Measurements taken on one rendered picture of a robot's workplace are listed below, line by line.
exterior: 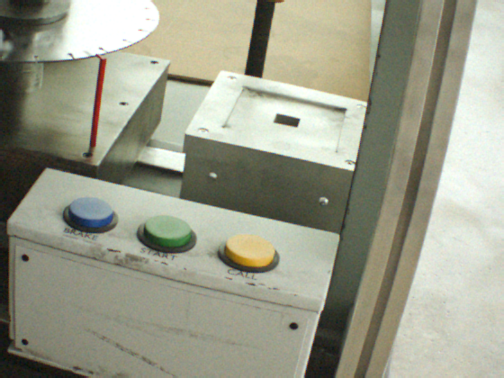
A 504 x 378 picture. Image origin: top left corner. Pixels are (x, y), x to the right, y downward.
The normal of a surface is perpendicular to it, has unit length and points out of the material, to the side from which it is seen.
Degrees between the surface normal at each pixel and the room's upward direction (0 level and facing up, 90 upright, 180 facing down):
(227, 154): 90
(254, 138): 0
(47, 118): 0
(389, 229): 90
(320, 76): 0
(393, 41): 90
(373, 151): 90
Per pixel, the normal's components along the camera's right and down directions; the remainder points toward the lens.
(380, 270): -0.17, 0.45
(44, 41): 0.15, -0.87
